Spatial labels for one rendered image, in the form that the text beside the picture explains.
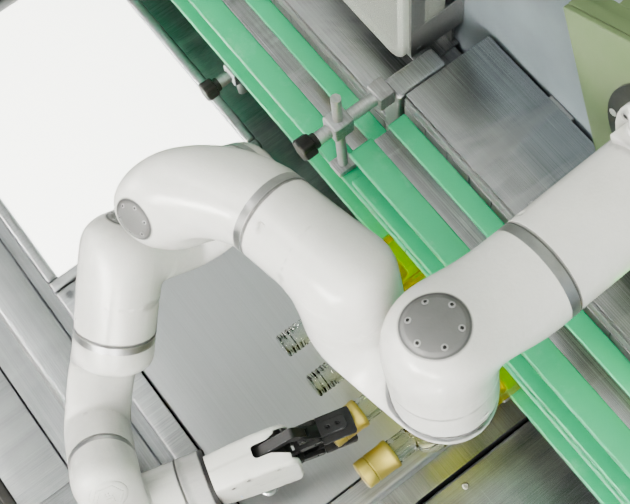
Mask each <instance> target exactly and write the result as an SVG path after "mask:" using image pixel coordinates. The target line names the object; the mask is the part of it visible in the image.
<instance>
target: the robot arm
mask: <svg viewBox="0 0 630 504"><path fill-rule="evenodd" d="M615 128H616V131H614V132H613V133H612V134H611V135H610V137H611V140H609V141H608V142H607V143H606V144H604V145H603V146H602V147H601V148H599V149H598V150H597V151H596V152H594V153H593V154H592V155H591V156H589V157H588V158H587V159H586V160H584V161H583V162H582V163H581V164H579V165H578V166H577V167H576V168H574V169H573V170H572V171H571V172H569V173H568V174H567V175H566V176H564V177H563V178H562V179H561V180H559V181H558V182H557V183H556V184H554V185H553V186H552V187H550V188H549V189H548V190H547V191H545V192H544V193H543V194H542V195H540V196H539V197H538V198H537V199H535V200H534V201H533V202H532V203H530V204H529V205H528V206H527V207H525V208H524V209H523V210H522V211H520V212H519V213H518V214H517V215H515V216H514V217H513V218H512V219H510V220H509V221H508V222H507V223H506V224H505V225H503V226H502V227H501V228H500V229H498V230H497V231H496V232H494V233H493V234H492V235H491V236H489V237H488V238H487V239H486V240H484V241H483V242H482V243H480V244H479V245H478V246H476V247H475V248H474V249H472V250H471V251H470V252H468V253H467V254H465V255H464V256H462V257H461V258H459V259H458V260H456V261H455V262H453V263H451V264H450V265H448V266H446V267H445V268H443V269H441V270H439V271H437V272H436V273H434V274H432V275H430V276H428V277H427V278H425V279H423V280H421V281H420V282H418V283H417V284H415V285H413V286H412V287H411V288H409V289H408V290H407V291H405V292H404V289H403V284H402V280H401V275H400V271H399V267H398V263H397V260H396V257H395V255H394V254H393V252H392V250H391V249H390V247H389V246H388V244H387V243H386V242H385V241H384V240H383V239H381V238H380V237H379V236H378V235H376V234H375V233H374V232H372V231H371V230H370V229H368V228H367V227H365V226H364V225H363V224H361V223H360V222H359V221H357V220H356V219H355V218H353V217H352V216H351V215H349V214H348V213H346V212H345V211H344V210H342V209H341V208H340V207H338V206H337V205H336V204H335V203H333V202H332V201H331V200H330V199H328V198H327V197H326V196H324V195H323V194H322V193H321V192H319V191H318V190H317V189H315V188H314V187H313V186H312V185H310V184H309V183H308V182H307V181H306V180H304V179H303V178H302V177H301V176H299V175H298V174H297V173H295V172H294V171H293V170H291V169H290V168H288V167H286V166H284V165H282V164H280V163H278V162H276V161H274V160H273V159H272V158H271V156H270V155H269V154H268V153H267V152H266V151H265V150H263V149H262V148H261V147H259V146H257V145H255V144H252V143H248V142H234V143H230V144H226V145H222V146H219V145H188V146H179V147H174V148H169V149H165V150H162V151H159V152H156V153H154V154H152V155H150V156H148V157H146V158H144V159H143V160H141V161H140V162H138V163H137V164H136V165H134V166H133V167H132V168H131V169H130V170H129V171H128V172H127V173H126V174H125V175H124V176H123V178H122V179H121V181H120V182H119V184H118V186H117V188H116V191H115V194H114V209H113V210H110V211H107V212H105V213H102V214H100V215H99V216H97V217H95V218H94V219H92V220H91V221H90V222H89V223H88V224H87V225H86V227H85V228H84V230H83V232H82V234H81V237H80V242H79V250H78V262H77V276H76V296H75V309H74V324H73V338H72V349H71V354H70V364H69V369H68V377H67V388H66V402H65V416H64V441H65V450H66V458H67V464H68V472H69V480H70V486H71V490H72V493H73V495H74V498H75V499H76V501H77V503H78V504H230V503H233V502H237V501H240V500H244V499H247V498H250V497H253V496H256V495H258V494H261V493H264V492H267V491H270V490H272V489H275V488H278V487H281V486H283V485H286V484H289V483H292V482H294V481H297V480H300V479H301V478H302V477H303V475H304V469H303V466H302V463H304V462H306V461H309V460H312V459H314V458H317V457H320V456H322V455H324V454H326V453H327V454H328V453H330V452H333V451H335V450H338V449H340V448H343V447H345V446H347V445H350V444H352V443H355V442H357V441H358V436H357V434H356V435H355V436H354V437H352V438H351V439H350V440H349V439H348V441H347V442H346V443H344V444H343V445H342V446H340V447H338V446H337V445H336V444H335V443H334V442H335V441H337V440H340V439H342V438H345V437H347V436H350V435H352V434H355V433H356V432H357V427H356V425H355V423H354V420H353V418H352V415H351V413H350V411H349V408H348V407H347V406H344V407H341V408H339V409H337V410H334V411H332V412H329V413H327V414H324V415H322V416H319V417H317V418H314V419H313V420H309V421H307V422H305V423H303V424H300V425H298V426H296V427H291V428H288V429H287V427H285V426H283V425H280V424H279V425H275V426H272V427H269V428H266V429H263V430H261V431H258V432H256V433H253V434H251V435H249V436H246V437H244V438H242V439H239V440H237V441H235V442H233V443H230V444H228V445H226V446H224V447H222V448H219V449H217V450H215V451H213V452H211V453H209V454H207V455H204V452H203V450H202V449H199V450H197V451H194V452H192V453H189V454H187V455H184V456H182V457H179V458H177V459H175V460H172V461H170V462H167V463H165V464H162V465H160V466H157V467H155V468H152V469H150V470H147V471H145V472H142V473H141V471H140V466H139V462H138V458H137V453H136V449H135V444H134V439H133V434H132V429H131V405H132V394H133V385H134V378H135V374H138V373H140V372H142V371H143V370H145V369H146V368H147V367H148V366H149V365H150V364H151V362H152V360H153V358H154V353H155V343H156V333H157V321H158V311H159V301H160V295H161V287H162V284H163V282H164V281H165V280H167V279H169V278H172V277H175V276H178V275H181V274H183V273H186V272H189V271H192V270H194V269H197V268H199V267H201V266H203V265H204V264H206V263H208V262H210V261H212V260H213V259H215V258H216V257H218V256H220V255H221V254H223V253H224V252H226V251H227V250H229V249H230V248H231V247H233V246H234V247H235V248H236V249H237V250H239V251H240V252H241V253H242V254H243V255H245V256H246V257H247V258H249V259H250V260H251V261H252V262H253V263H255V264H256V265H257V266H258V267H259V268H261V269H262V270H263V271H264V272H265V273H266V274H268V275H269V276H270V277H271V278H272V279H274V280H275V281H276V282H277V283H278V284H279V285H281V286H282V288H283V289H284V290H285V292H286V293H287V294H288V295H289V296H290V298H291V299H292V301H293V303H294V305H295V307H296V309H297V311H298V313H299V315H300V318H301V320H302V323H303V326H304V328H305V331H306V333H307V335H308V337H309V339H310V341H311V342H312V344H313V346H314V347H315V348H316V350H317V351H318V352H319V353H320V355H321V356H322V357H323V358H324V359H325V360H326V361H327V362H328V363H329V364H330V365H331V366H332V367H333V368H334V369H335V370H336V371H337V372H338V373H339V374H341V375H342V376H343V377H344V378H345V379H346V380H348V381H349V382H350V383H351V384H352V385H353V386H354V387H356V388H357V389H358V390H359V391H360V392H361V393H363V394H364V395H365V396H366V397H367V398H368V399H370V400H371V401H372V402H373V403H374V404H375V405H377V406H378V407H379V408H380V409H381V410H382V411H384V412H385V413H386V414H387V415H388V416H390V417H391V418H392V419H393V420H394V421H396V422H397V423H398V424H399V425H401V426H402V427H403V428H404V429H406V430H407V431H409V432H410V433H412V434H413V435H415V436H417V437H418V438H420V439H423V440H425V441H428V442H431V443H436V444H444V445H450V444H458V443H462V442H465V441H468V440H470V439H472V438H474V437H476V436H477V435H479V434H480V433H481V432H482V431H483V430H484V429H485V428H486V427H487V426H488V424H489V423H490V421H491V420H492V418H493V416H494V414H495V412H496V409H497V406H498V401H499V394H500V382H499V370H500V368H501V367H502V366H503V365H504V364H505V363H506V362H508V361H509V360H511V359H512V358H514V357H515V356H517V355H519V354H520V353H522V352H524V351H526V350H528V349H530V348H531V347H533V346H535V345H536V344H538V343H540V342H541V341H543V340H545V339H546V338H548V337H549V336H550V335H552V334H553V333H555V332H556V331H557V330H559V329H560V328H561V327H562V326H564V325H565V324H566V323H567V322H569V321H570V320H571V319H572V318H573V317H575V316H576V315H577V314H578V313H580V311H581V310H582V309H583V308H585V307H586V306H587V305H588V304H589V303H591V302H592V301H593V300H594V299H596V298H597V297H598V296H599V295H600V294H602V293H603V292H604V291H605V290H606V289H608V288H609V287H610V286H611V285H612V284H614V283H615V282H616V281H617V280H618V279H620V278H621V277H622V276H623V275H625V274H626V273H627V272H628V271H629V270H630V102H628V103H627V104H626V105H624V106H623V107H622V108H620V110H619V111H618V113H617V116H616V120H615ZM292 445H293V447H294V449H295V450H293V451H292V448H291V446H292ZM325 450H326V451H325Z"/></svg>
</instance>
